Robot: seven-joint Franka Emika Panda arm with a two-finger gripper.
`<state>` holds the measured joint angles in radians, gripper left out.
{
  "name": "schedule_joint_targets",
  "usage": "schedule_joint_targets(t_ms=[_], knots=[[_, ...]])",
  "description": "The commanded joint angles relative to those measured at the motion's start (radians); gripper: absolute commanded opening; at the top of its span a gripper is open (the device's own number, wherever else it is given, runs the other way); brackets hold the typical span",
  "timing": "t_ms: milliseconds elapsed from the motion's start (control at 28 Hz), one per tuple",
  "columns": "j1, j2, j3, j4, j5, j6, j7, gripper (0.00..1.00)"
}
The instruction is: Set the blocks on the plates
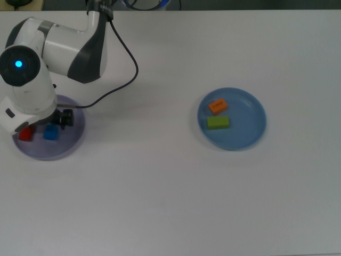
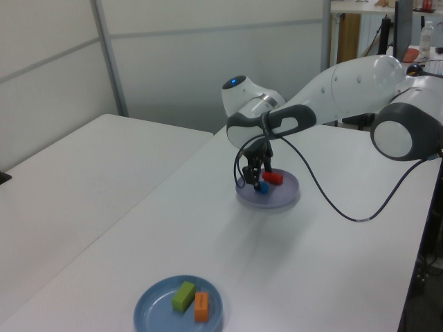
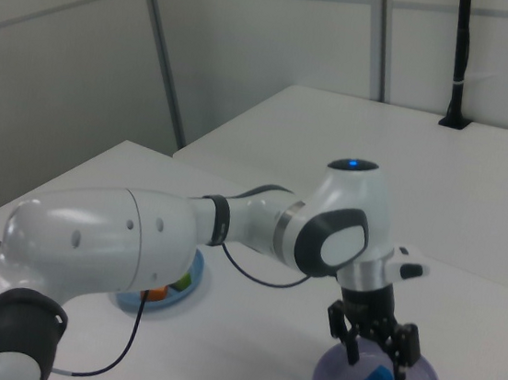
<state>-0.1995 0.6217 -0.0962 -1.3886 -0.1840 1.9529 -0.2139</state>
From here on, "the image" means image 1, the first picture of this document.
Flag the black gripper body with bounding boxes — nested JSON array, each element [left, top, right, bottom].
[[33, 110, 64, 127]]

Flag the blue block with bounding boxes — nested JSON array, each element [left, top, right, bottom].
[[43, 124, 59, 141]]

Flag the red cylinder block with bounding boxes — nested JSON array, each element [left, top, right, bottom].
[[18, 126, 34, 142]]

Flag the green rectangular block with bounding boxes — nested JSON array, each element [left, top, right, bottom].
[[207, 115, 230, 131]]

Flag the orange rectangular block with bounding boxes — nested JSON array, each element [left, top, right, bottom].
[[208, 98, 229, 116]]

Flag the lilac plate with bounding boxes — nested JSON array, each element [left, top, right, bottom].
[[12, 93, 86, 162]]

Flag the light wooden board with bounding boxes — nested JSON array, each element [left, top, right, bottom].
[[0, 0, 45, 12]]

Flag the black round object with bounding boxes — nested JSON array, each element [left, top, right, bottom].
[[5, 0, 34, 7]]

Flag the blue plate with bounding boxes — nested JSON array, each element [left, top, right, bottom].
[[197, 87, 267, 151]]

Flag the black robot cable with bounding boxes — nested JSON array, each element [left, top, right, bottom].
[[56, 18, 139, 109]]

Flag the black cable strap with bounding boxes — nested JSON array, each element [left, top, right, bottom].
[[98, 2, 116, 21]]

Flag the white robot base blue ring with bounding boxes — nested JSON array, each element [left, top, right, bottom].
[[121, 0, 171, 11]]

